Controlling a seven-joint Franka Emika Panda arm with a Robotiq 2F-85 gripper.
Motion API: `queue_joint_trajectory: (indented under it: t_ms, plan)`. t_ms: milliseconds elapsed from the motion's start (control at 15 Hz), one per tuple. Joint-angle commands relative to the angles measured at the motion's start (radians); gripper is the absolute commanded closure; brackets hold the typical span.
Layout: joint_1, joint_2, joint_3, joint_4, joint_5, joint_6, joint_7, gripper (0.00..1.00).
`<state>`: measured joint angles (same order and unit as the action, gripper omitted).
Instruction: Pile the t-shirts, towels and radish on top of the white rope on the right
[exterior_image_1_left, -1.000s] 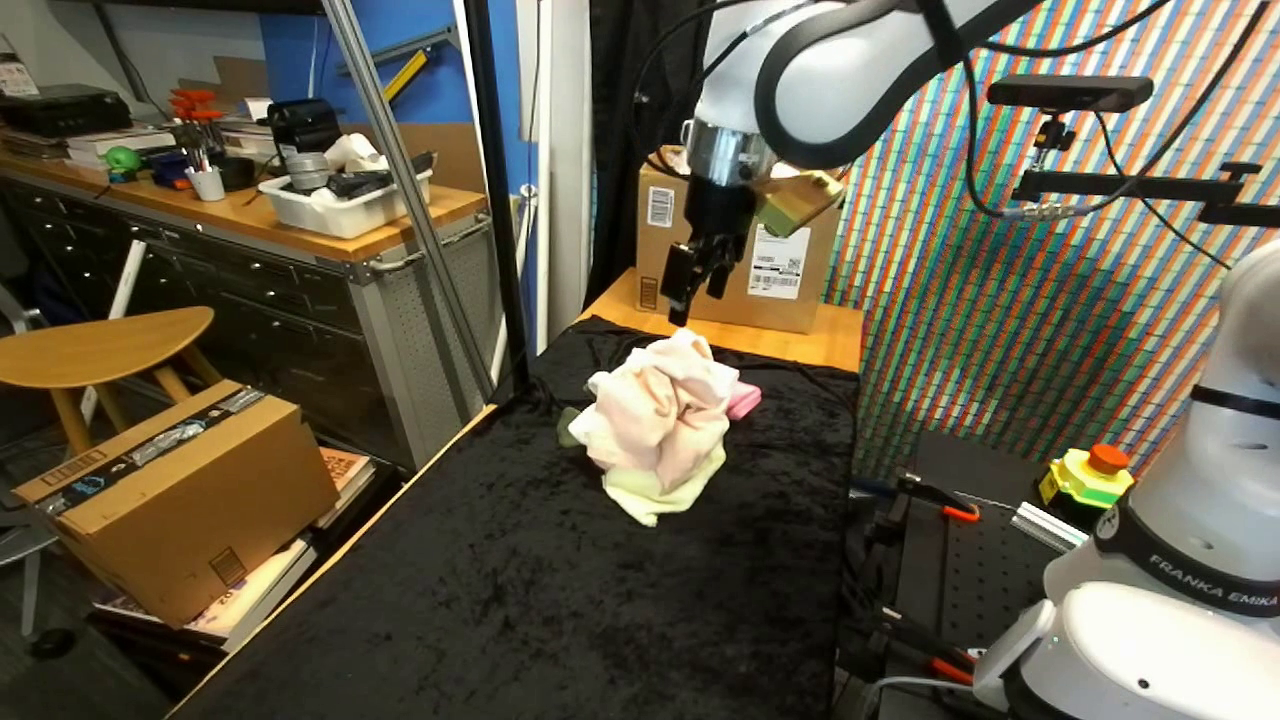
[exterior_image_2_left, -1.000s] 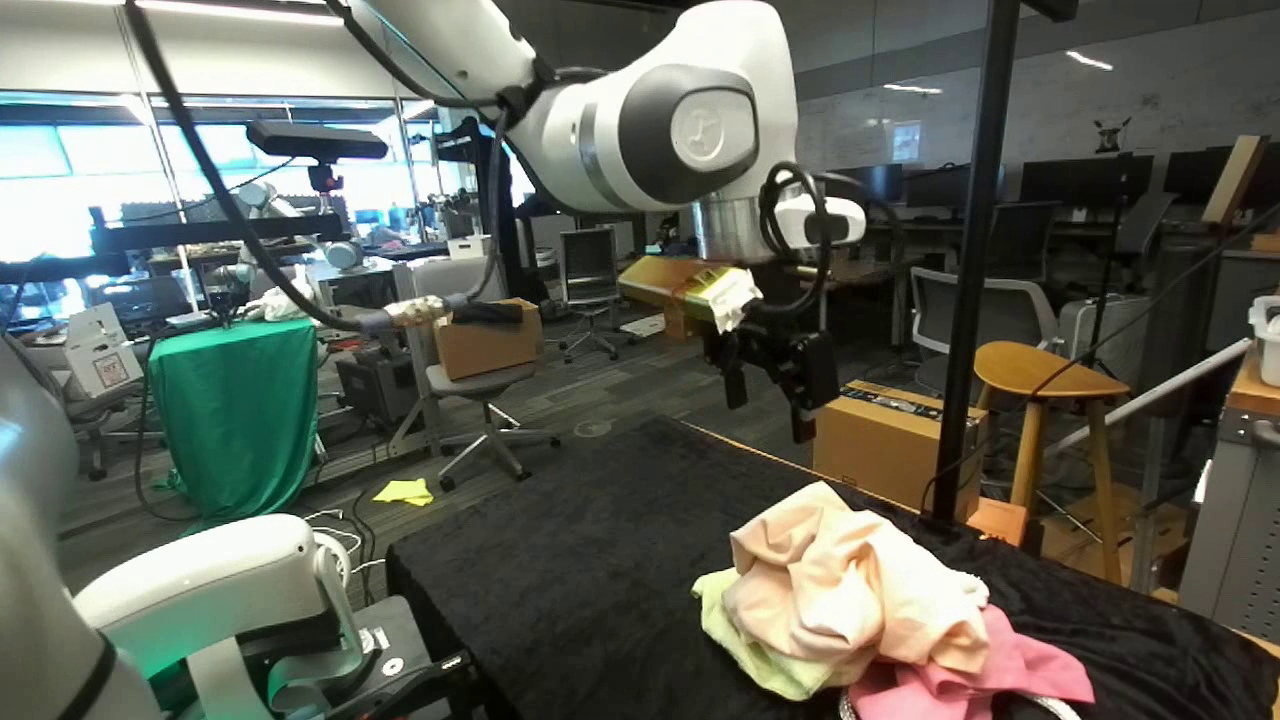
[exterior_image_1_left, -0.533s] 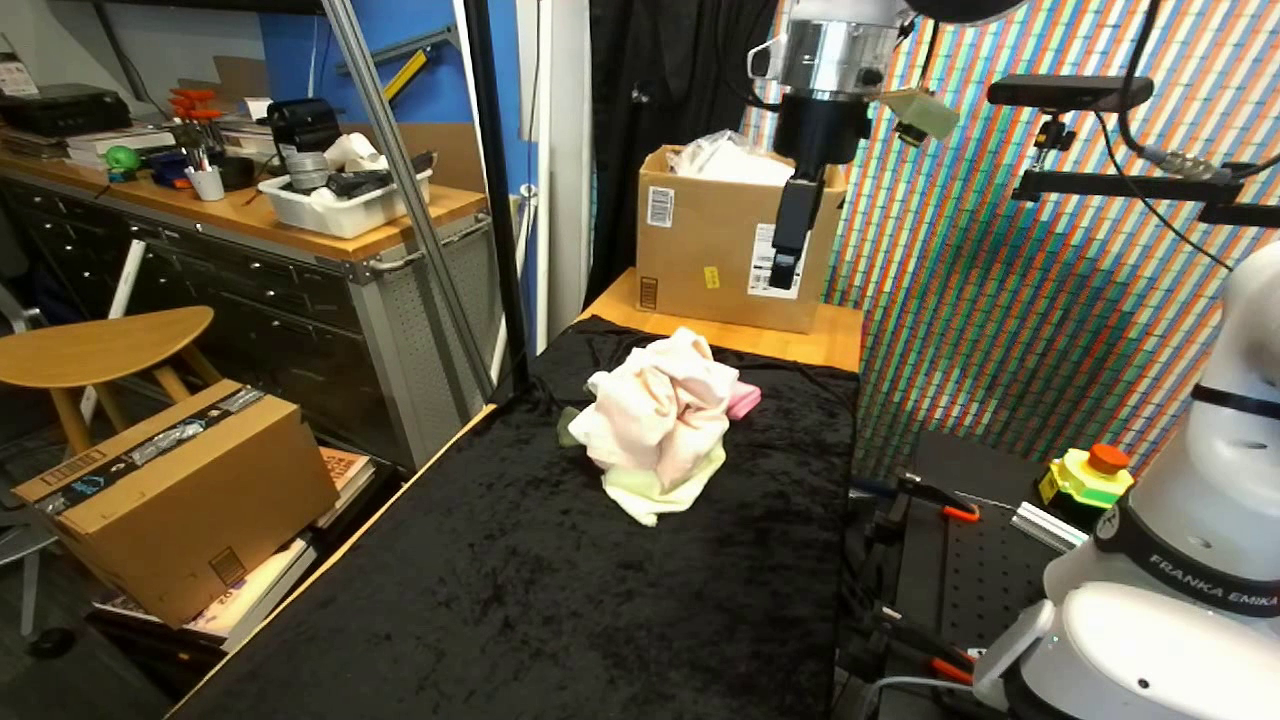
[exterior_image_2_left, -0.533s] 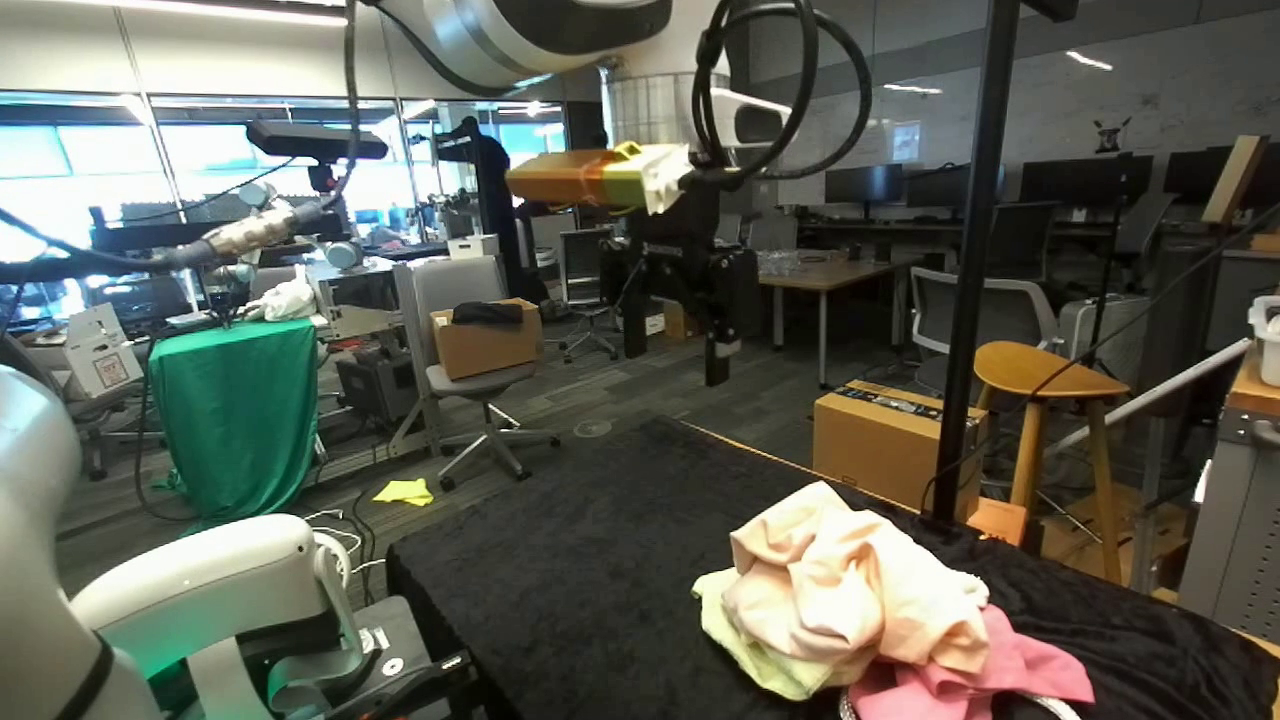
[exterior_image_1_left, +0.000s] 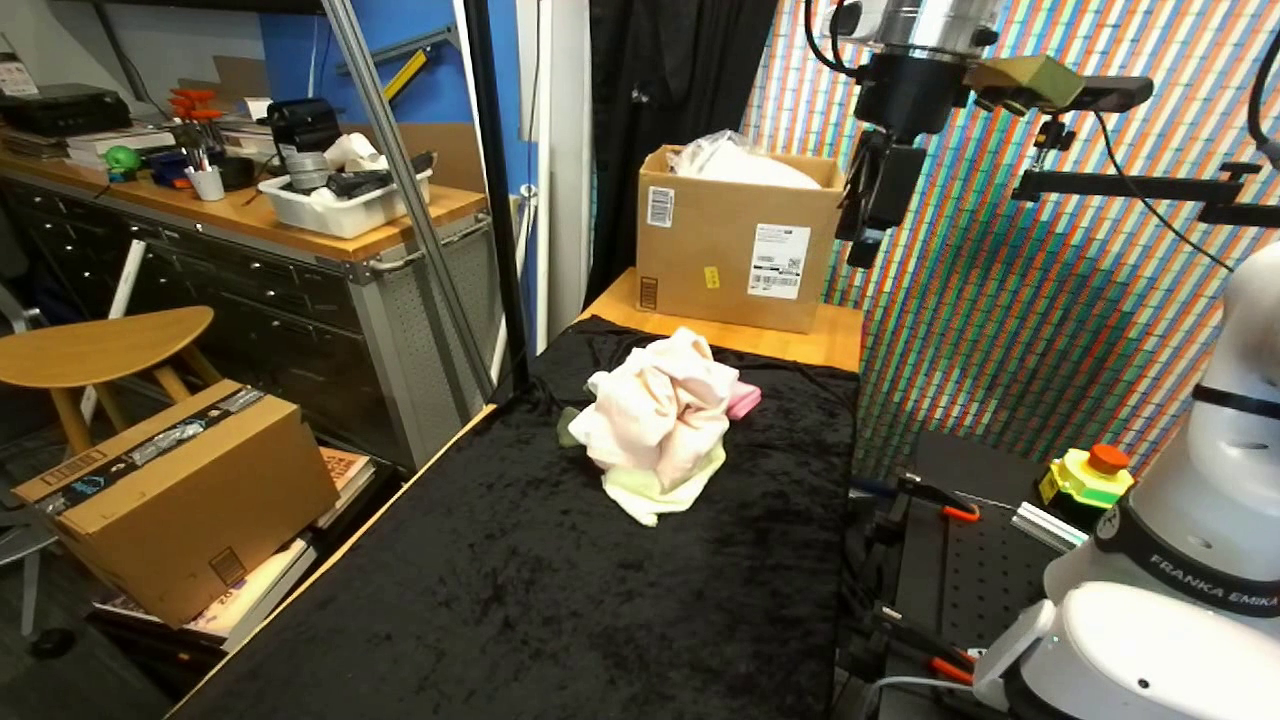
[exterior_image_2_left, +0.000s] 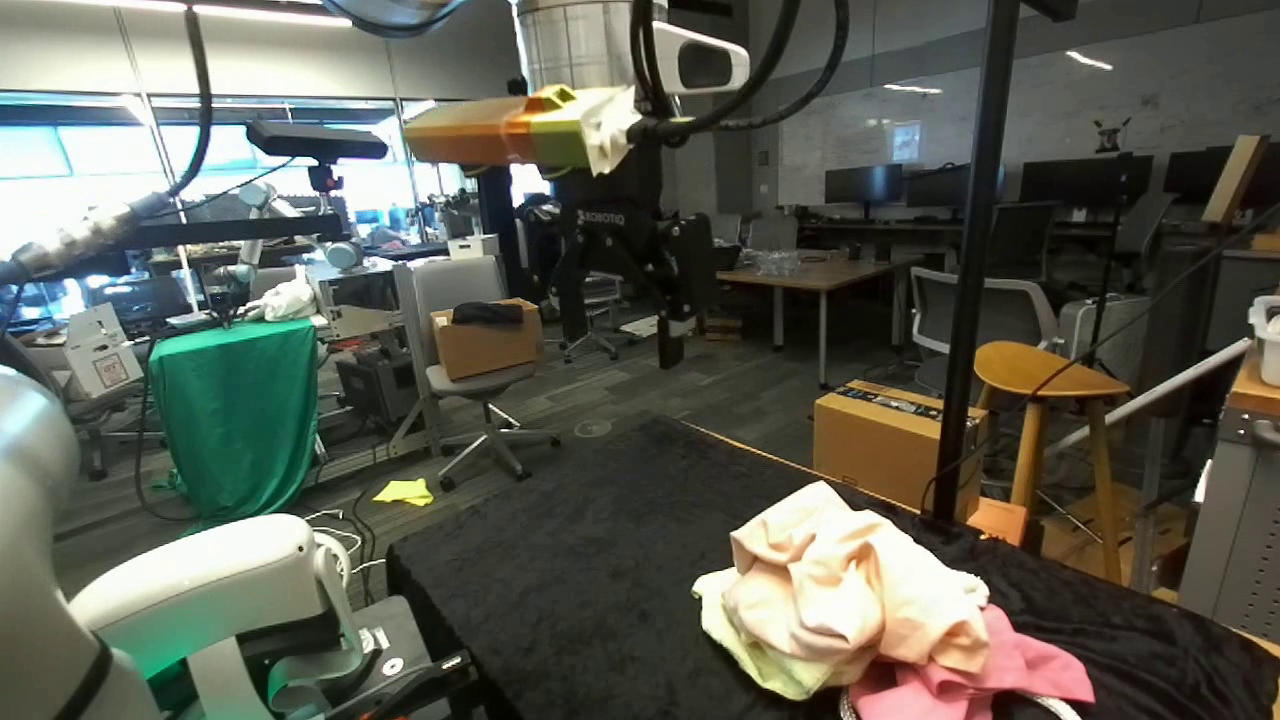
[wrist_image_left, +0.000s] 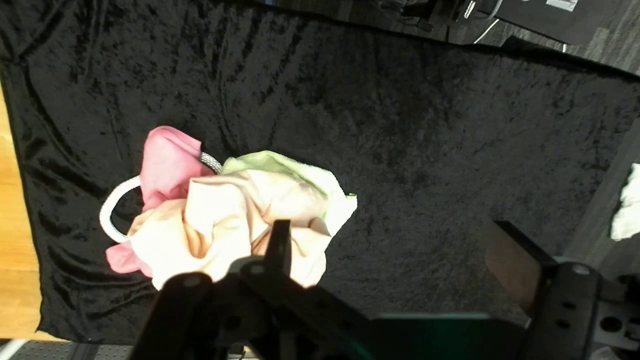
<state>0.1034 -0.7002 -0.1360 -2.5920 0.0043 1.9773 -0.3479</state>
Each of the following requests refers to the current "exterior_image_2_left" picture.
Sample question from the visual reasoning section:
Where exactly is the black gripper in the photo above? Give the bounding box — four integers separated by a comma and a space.
549, 138, 715, 376

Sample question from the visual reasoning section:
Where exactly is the peach t-shirt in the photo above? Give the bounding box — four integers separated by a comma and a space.
723, 478, 995, 680

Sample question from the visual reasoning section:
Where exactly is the pale green t-shirt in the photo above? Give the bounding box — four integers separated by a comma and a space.
689, 564, 858, 703

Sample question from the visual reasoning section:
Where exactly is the pink t-shirt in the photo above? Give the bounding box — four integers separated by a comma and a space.
840, 602, 1099, 720

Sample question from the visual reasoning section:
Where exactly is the grey workbench with wooden top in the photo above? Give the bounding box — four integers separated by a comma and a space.
1171, 352, 1280, 655

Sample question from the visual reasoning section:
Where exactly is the plain cardboard box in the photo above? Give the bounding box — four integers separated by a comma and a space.
428, 291, 549, 384

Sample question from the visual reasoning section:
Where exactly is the wooden office desk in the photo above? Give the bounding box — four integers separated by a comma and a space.
713, 252, 898, 391

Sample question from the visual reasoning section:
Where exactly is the grey office chair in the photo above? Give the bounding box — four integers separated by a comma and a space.
384, 252, 566, 493

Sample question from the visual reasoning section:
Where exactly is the black computer monitor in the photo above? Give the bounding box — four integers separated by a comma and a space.
1159, 142, 1280, 213
1018, 149, 1155, 215
822, 155, 911, 213
903, 155, 986, 215

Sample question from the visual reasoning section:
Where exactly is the black table cloth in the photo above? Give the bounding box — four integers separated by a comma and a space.
379, 417, 1280, 720

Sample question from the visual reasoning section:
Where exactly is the cardboard box with black tape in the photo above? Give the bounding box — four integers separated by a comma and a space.
810, 376, 994, 518

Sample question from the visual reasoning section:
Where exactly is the yellow cloth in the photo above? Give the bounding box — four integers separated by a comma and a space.
370, 471, 440, 514

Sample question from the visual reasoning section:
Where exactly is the black vertical pole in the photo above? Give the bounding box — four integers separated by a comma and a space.
925, 0, 1038, 533

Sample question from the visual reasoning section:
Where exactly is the white office chair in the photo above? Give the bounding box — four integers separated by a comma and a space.
910, 262, 1064, 364

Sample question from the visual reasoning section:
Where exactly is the green draped table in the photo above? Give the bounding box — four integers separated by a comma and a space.
146, 318, 324, 524

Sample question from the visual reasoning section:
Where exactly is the wooden stool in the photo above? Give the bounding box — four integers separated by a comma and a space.
974, 336, 1135, 583

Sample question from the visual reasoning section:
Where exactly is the silver metal pole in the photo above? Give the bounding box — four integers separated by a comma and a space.
1038, 331, 1257, 457

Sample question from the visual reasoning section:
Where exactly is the leaning wooden panel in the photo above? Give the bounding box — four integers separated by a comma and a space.
1197, 134, 1272, 228

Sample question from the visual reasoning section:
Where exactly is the tan wrist camera box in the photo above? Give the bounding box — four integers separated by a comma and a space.
399, 80, 645, 181

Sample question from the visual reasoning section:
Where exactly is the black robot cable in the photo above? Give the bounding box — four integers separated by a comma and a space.
158, 0, 858, 205

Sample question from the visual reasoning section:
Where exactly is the black bar-shaped camera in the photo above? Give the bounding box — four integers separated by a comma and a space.
240, 121, 393, 163

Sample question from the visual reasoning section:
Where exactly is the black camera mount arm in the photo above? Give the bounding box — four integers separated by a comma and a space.
0, 155, 357, 273

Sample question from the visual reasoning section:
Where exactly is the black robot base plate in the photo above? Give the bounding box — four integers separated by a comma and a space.
265, 593, 485, 720

